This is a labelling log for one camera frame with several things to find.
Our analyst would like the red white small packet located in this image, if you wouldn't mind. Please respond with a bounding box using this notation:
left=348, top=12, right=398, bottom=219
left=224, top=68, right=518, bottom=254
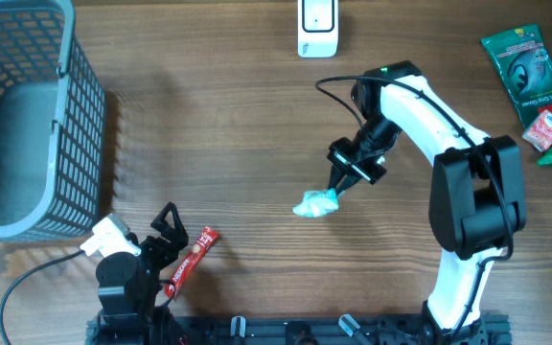
left=522, top=110, right=552, bottom=152

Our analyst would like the black right camera cable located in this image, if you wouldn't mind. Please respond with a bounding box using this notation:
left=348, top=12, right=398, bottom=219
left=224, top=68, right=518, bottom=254
left=314, top=75, right=516, bottom=336

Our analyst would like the grey plastic mesh basket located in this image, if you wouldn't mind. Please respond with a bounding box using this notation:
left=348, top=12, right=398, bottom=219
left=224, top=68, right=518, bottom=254
left=0, top=0, right=106, bottom=242

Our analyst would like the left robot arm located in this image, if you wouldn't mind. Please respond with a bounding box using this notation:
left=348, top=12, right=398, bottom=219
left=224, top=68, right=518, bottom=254
left=85, top=202, right=189, bottom=345

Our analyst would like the black camera cable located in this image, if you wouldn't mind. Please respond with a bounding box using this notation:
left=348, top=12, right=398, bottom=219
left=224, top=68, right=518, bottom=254
left=0, top=248, right=88, bottom=345
left=314, top=75, right=516, bottom=336

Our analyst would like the white barcode scanner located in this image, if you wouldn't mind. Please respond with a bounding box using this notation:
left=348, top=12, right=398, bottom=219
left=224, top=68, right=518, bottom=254
left=297, top=0, right=339, bottom=58

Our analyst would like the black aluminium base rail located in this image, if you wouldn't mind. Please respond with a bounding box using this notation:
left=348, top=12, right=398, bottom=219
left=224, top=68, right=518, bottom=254
left=85, top=313, right=513, bottom=345

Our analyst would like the pale teal tissue packet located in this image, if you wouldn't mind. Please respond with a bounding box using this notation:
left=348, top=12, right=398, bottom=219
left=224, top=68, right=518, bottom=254
left=292, top=189, right=339, bottom=218

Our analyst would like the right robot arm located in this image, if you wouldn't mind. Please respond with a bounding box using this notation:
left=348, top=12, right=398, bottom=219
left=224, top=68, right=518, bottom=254
left=326, top=60, right=526, bottom=344

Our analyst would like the black left camera cable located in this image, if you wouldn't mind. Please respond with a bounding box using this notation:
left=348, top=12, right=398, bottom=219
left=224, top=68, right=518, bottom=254
left=0, top=248, right=88, bottom=345

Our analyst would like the green 3M gloves packet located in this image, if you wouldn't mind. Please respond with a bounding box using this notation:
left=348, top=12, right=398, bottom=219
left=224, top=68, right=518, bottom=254
left=481, top=24, right=552, bottom=128

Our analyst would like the red Nescafe stick sachet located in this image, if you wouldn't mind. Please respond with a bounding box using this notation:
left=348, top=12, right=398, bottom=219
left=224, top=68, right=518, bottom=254
left=165, top=226, right=219, bottom=298

